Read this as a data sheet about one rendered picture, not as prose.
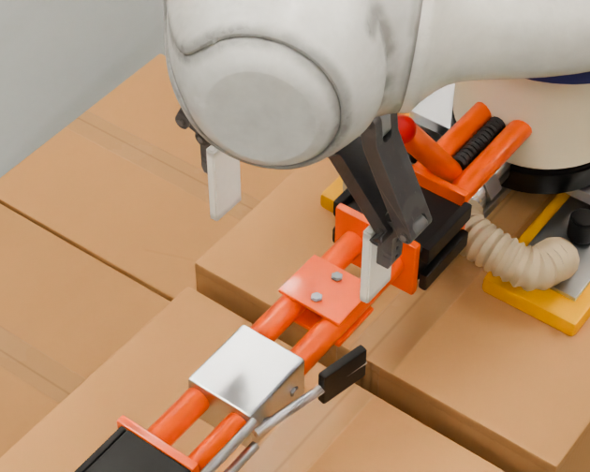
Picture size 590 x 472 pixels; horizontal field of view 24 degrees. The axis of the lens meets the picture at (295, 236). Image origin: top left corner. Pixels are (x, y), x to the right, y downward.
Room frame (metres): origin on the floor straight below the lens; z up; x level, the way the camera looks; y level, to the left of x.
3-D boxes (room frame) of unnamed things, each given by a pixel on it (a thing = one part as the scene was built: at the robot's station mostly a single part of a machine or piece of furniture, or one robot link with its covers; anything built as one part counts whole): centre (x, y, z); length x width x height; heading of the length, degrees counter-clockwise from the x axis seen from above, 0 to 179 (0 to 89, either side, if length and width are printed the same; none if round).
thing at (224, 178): (0.73, 0.05, 1.23); 0.03 x 0.01 x 0.07; 143
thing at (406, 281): (0.83, -0.09, 1.07); 0.10 x 0.08 x 0.06; 53
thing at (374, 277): (0.65, -0.06, 1.22); 0.03 x 0.01 x 0.07; 143
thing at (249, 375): (0.66, 0.04, 1.07); 0.07 x 0.07 x 0.04; 53
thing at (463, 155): (0.93, -0.17, 1.07); 0.07 x 0.02 x 0.02; 143
